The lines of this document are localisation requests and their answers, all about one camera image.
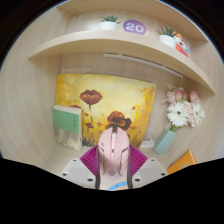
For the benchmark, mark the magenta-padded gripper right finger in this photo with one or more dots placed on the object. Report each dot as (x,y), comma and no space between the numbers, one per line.
(149,170)

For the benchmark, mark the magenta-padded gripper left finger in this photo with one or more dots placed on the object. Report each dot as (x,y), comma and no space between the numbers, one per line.
(80,171)

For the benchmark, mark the pink computer mouse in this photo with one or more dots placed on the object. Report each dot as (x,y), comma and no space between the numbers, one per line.
(112,156)

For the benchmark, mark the pale green faceted vase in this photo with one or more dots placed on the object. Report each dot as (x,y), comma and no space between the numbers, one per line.
(164,142)

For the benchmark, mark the orange book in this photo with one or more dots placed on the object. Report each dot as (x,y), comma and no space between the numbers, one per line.
(181,162)

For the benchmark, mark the green book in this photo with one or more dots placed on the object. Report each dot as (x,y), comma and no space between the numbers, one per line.
(66,126)

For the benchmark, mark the pink and white flower bouquet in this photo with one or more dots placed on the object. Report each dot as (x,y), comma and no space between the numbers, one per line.
(181,111)

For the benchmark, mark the yellow poppy flower painting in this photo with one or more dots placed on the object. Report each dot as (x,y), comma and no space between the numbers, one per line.
(133,96)

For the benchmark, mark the white light bar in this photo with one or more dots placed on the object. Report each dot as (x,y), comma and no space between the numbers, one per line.
(140,61)

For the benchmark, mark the wooden shelf with decorations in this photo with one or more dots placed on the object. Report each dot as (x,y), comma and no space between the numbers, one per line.
(116,41)

